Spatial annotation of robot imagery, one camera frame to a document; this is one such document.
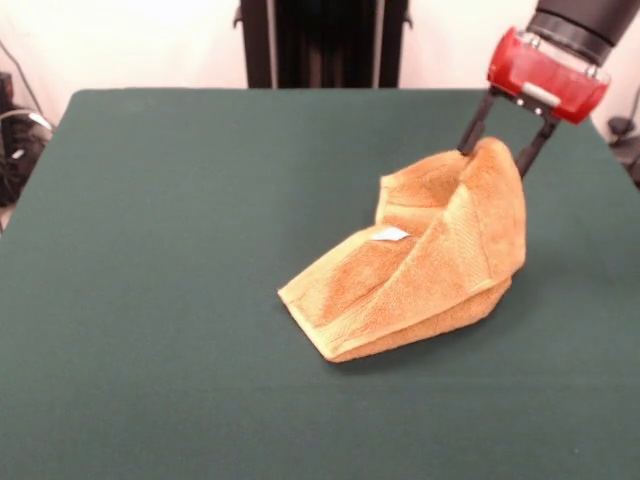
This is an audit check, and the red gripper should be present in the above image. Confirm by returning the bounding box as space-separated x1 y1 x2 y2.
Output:
457 27 612 179

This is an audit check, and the tan terry towel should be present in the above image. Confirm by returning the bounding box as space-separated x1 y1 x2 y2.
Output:
277 135 528 364

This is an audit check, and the dark green tablecloth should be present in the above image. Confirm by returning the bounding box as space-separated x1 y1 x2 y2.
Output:
0 87 640 480

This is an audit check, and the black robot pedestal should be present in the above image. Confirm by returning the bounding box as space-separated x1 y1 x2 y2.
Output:
232 0 415 90

